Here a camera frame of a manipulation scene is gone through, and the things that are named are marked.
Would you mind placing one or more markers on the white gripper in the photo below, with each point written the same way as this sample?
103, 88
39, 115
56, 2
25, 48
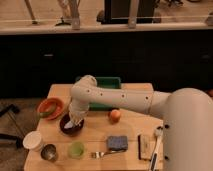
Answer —
76, 117

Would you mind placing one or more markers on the grey towel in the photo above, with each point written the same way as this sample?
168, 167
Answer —
69, 125

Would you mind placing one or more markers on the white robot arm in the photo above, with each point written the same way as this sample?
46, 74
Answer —
187, 115

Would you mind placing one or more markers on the purple bowl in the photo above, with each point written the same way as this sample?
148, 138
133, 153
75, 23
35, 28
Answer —
74, 131

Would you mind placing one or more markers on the orange bowl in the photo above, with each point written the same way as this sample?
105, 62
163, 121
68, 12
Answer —
46, 103

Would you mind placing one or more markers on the green vegetable in bowl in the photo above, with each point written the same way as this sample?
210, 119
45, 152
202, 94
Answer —
48, 112

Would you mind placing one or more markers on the wooden table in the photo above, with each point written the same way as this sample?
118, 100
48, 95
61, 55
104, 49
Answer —
93, 135

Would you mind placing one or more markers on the green cup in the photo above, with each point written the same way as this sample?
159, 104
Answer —
76, 150

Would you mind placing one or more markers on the orange fruit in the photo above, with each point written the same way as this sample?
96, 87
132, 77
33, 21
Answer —
114, 116

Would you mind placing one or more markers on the metal fork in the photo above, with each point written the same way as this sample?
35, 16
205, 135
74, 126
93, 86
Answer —
98, 154

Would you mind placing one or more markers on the green plastic tray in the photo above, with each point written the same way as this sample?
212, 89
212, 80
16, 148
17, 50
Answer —
106, 83

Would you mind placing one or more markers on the metal cup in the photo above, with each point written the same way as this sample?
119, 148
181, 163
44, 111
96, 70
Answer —
49, 153

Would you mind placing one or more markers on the blue sponge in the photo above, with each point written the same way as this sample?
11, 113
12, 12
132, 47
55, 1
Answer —
117, 143

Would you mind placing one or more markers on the white cup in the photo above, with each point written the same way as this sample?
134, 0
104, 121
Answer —
33, 141

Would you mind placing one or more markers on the wooden block brush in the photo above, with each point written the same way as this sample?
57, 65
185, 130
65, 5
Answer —
144, 150

